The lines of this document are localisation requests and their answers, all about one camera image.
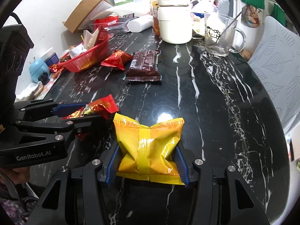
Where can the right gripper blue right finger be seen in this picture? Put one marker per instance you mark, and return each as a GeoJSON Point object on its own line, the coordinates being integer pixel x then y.
{"type": "Point", "coordinates": [181, 166]}

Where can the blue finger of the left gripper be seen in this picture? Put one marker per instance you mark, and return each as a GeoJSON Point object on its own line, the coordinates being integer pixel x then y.
{"type": "Point", "coordinates": [83, 125]}
{"type": "Point", "coordinates": [64, 110]}

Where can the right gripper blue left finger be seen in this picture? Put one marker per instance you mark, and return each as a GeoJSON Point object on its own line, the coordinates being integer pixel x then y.
{"type": "Point", "coordinates": [113, 166]}

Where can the red gold candy packet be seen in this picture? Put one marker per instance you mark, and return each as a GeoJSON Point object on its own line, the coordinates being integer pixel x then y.
{"type": "Point", "coordinates": [104, 107]}

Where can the yellow snack packet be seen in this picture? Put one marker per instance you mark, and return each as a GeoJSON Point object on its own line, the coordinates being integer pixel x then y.
{"type": "Point", "coordinates": [146, 151]}

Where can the red cartoon candy packet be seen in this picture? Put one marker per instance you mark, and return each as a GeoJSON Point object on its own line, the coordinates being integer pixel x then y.
{"type": "Point", "coordinates": [117, 60]}

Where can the dark brown chocolate bar packet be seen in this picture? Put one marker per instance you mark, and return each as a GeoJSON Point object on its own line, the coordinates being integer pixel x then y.
{"type": "Point", "coordinates": [143, 67]}

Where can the clear zip bag with snack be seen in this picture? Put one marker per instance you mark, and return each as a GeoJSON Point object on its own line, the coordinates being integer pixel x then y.
{"type": "Point", "coordinates": [75, 51]}

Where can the person left hand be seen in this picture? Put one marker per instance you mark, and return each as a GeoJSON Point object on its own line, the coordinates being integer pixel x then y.
{"type": "Point", "coordinates": [19, 175]}

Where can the pink green leaflet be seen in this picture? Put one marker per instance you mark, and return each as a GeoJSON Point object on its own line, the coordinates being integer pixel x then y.
{"type": "Point", "coordinates": [53, 78]}

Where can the blue robot shaped gadget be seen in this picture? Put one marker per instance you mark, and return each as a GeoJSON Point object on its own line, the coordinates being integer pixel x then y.
{"type": "Point", "coordinates": [39, 71]}

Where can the red plastic basket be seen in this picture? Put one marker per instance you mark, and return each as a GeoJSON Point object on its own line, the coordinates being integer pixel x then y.
{"type": "Point", "coordinates": [90, 57]}

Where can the blue jar white lid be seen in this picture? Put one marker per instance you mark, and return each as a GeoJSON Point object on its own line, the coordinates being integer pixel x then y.
{"type": "Point", "coordinates": [50, 57]}

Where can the clear plastic tray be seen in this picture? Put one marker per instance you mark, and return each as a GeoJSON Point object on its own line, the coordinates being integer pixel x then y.
{"type": "Point", "coordinates": [121, 27]}

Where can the red snack bag in tray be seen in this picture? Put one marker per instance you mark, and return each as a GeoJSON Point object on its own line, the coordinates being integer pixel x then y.
{"type": "Point", "coordinates": [107, 21]}

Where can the white cylinder container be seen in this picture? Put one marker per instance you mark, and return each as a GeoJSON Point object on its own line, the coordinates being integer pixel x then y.
{"type": "Point", "coordinates": [140, 24]}

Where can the brown cardboard box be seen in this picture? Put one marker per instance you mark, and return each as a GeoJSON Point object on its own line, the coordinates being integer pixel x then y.
{"type": "Point", "coordinates": [83, 14]}

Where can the glass mug with cartoon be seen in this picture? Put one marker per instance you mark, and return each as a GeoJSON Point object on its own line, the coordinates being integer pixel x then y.
{"type": "Point", "coordinates": [219, 34]}

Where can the cream white kettle jug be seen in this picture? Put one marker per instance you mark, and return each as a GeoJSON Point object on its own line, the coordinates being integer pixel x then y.
{"type": "Point", "coordinates": [175, 21]}

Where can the amber drink plastic bottle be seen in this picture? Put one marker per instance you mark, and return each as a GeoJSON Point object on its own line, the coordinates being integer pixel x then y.
{"type": "Point", "coordinates": [154, 13]}

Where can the grey leaf pattern chair cushion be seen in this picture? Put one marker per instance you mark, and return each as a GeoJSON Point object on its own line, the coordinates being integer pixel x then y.
{"type": "Point", "coordinates": [276, 63]}

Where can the lower green tote bag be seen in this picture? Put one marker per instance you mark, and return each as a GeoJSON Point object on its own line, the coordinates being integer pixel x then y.
{"type": "Point", "coordinates": [279, 15]}

